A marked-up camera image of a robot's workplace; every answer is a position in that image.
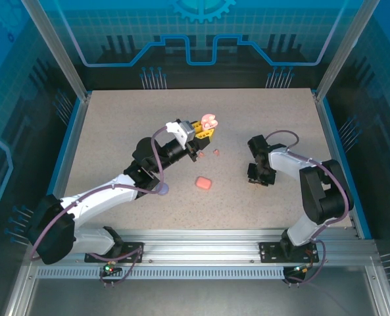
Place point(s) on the pink round earbud case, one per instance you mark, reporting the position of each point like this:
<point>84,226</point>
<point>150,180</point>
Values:
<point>208,118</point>

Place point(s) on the purple round earbud case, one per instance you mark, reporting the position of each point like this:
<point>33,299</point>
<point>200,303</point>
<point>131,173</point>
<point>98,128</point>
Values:
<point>165,191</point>

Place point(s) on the coral rectangular earbud case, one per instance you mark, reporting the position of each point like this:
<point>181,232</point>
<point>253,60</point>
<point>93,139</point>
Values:
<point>204,183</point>

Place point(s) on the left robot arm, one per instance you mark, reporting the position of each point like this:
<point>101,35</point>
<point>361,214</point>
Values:
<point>99,197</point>

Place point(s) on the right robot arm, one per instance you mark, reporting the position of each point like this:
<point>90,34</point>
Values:
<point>286,161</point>

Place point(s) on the blue edge strip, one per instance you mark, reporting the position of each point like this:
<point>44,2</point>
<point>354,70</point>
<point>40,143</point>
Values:
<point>333,131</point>
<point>71,131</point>

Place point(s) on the aluminium front beam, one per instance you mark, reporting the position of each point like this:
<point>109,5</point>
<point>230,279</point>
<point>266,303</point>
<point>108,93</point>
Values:
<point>198,243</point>

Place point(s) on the small LED circuit board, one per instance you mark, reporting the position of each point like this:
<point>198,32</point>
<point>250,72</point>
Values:
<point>108,268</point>
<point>296,270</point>

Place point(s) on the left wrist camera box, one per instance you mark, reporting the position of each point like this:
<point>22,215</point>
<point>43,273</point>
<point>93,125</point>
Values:
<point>178,131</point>

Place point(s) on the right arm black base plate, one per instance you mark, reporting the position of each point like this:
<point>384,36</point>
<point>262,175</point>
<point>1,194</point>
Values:
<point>270,251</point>

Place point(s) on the aluminium side rail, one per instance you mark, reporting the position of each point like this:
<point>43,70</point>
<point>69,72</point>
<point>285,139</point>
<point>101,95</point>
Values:
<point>77,131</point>
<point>327,131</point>

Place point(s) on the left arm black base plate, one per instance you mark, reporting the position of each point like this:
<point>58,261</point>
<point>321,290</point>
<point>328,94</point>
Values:
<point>129,258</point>

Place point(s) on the aluminium frame post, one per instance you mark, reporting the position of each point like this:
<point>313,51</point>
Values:
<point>345,46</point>
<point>57,46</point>

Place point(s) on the aluminium lower frame bar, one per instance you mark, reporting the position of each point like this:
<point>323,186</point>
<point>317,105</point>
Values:
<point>23,286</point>
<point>380,289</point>

